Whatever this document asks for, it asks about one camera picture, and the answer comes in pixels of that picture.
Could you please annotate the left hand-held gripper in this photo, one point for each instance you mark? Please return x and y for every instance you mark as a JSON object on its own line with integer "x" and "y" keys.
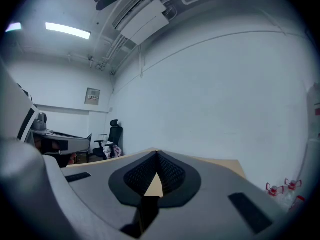
{"x": 15, "y": 109}

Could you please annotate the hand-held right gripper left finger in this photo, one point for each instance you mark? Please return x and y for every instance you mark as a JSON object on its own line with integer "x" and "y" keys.
{"x": 95, "y": 191}

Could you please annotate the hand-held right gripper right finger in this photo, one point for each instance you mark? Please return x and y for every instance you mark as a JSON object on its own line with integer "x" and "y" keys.
{"x": 212, "y": 189}

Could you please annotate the black office chair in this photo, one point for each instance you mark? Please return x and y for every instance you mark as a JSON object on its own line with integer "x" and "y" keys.
{"x": 113, "y": 136}

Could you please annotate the white and red patterned cloth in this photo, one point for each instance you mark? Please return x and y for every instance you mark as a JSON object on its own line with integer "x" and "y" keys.
{"x": 113, "y": 151}

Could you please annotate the pack of red-capped water bottles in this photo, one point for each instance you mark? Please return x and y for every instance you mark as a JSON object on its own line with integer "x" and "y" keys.
{"x": 287, "y": 189}

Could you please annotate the long ceiling light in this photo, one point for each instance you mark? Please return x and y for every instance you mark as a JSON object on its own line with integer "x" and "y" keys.
{"x": 67, "y": 30}
{"x": 13, "y": 27}

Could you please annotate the white ceiling air conditioner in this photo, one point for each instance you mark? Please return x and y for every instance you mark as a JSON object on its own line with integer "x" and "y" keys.
{"x": 145, "y": 21}

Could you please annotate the grey wall electrical panel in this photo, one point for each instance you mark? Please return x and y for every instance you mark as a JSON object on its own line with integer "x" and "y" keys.
{"x": 92, "y": 96}

